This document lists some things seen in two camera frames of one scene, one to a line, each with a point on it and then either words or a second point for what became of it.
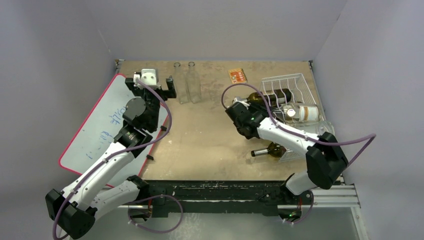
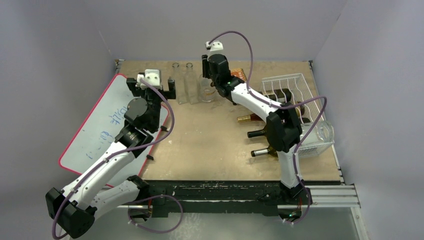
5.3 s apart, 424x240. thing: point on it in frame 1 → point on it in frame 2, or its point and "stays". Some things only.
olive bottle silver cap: (274, 150) stays
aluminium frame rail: (344, 196) stays
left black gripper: (169, 93) stays
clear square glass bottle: (181, 83) stays
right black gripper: (235, 110) → (205, 66)
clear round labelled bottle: (304, 113) → (206, 91)
